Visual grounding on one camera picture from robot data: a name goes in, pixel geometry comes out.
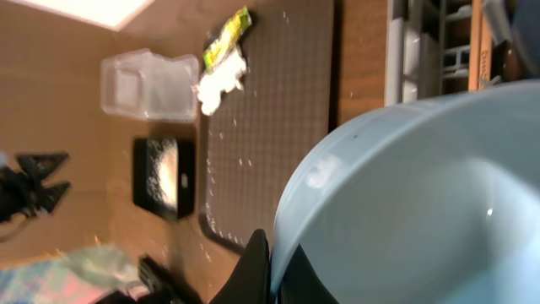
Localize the clear plastic bin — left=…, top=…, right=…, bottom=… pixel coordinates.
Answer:
left=100, top=49, right=200, bottom=123

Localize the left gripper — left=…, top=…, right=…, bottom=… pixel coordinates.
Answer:
left=1, top=152, right=71, bottom=222

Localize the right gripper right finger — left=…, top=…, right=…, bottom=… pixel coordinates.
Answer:
left=277, top=246, right=338, bottom=304

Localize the wooden chopstick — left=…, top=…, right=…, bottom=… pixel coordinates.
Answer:
left=478, top=15, right=493, bottom=90
left=468, top=0, right=483, bottom=91

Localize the green yellow snack wrapper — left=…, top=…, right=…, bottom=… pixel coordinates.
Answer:
left=202, top=6, right=252, bottom=73

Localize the dark blue plate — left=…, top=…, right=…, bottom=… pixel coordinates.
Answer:
left=511, top=0, right=539, bottom=79

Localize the brown serving tray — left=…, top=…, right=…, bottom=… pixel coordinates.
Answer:
left=199, top=0, right=334, bottom=253

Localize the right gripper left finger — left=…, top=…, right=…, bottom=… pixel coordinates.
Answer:
left=210, top=229, right=270, bottom=304

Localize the light blue bowl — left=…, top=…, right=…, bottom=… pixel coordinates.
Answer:
left=270, top=80, right=539, bottom=303

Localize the black plastic bin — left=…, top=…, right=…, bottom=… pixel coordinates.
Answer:
left=132, top=138, right=196, bottom=222

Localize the white tissue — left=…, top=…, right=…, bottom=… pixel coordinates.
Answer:
left=195, top=48, right=247, bottom=117

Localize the pile of white rice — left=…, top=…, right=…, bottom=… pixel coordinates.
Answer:
left=147, top=139, right=178, bottom=211

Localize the grey dishwasher rack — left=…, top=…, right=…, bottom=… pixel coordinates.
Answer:
left=383, top=0, right=540, bottom=106

